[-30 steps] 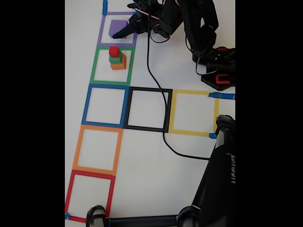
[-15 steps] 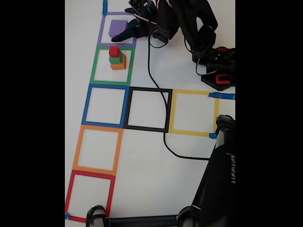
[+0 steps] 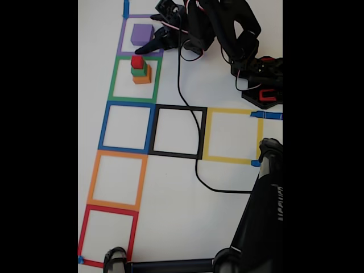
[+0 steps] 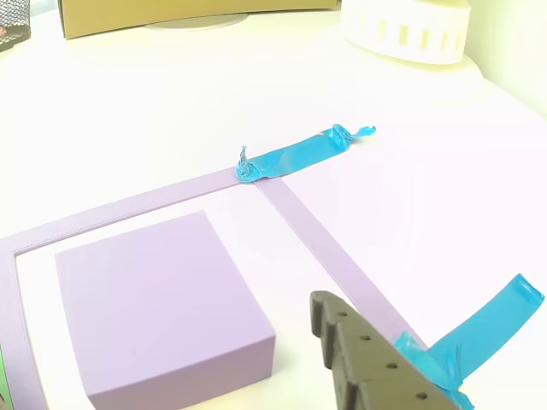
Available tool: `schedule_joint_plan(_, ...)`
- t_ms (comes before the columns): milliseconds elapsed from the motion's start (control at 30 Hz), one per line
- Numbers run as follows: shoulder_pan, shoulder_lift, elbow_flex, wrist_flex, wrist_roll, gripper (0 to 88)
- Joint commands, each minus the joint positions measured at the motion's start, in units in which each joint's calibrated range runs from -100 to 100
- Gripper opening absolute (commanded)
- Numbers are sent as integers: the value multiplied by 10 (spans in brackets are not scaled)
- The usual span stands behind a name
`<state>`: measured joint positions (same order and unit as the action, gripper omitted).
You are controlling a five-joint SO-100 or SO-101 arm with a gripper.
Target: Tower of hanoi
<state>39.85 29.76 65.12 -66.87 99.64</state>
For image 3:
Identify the black tripod stand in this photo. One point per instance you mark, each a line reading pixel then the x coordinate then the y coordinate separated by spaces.
pixel 256 227

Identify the small blue tape piece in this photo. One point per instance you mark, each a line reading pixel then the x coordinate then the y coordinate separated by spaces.
pixel 255 163
pixel 81 259

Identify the yellow square frame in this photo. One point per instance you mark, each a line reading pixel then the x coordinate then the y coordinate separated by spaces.
pixel 227 110

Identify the long blue tape strip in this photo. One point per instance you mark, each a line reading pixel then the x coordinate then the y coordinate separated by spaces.
pixel 270 115

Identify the green cube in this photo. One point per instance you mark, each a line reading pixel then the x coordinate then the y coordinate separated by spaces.
pixel 139 72

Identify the orange square block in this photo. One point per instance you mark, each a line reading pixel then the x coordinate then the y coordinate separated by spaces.
pixel 142 80

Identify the blue square frame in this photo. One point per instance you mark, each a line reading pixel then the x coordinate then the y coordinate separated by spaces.
pixel 103 128

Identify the orange square frame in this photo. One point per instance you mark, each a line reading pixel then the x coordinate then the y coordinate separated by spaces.
pixel 92 182

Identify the purple square block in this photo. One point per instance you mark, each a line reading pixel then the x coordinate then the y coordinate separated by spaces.
pixel 142 34

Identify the green square frame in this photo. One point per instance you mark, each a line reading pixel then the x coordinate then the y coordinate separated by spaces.
pixel 112 82

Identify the red square frame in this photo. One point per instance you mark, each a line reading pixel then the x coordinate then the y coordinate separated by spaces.
pixel 83 233

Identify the small red cube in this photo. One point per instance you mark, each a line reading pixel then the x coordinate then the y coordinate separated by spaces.
pixel 137 62

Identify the black square frame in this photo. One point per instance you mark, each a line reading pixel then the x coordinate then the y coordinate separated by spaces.
pixel 176 107

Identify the purple square frame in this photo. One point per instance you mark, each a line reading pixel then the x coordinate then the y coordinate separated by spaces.
pixel 120 37

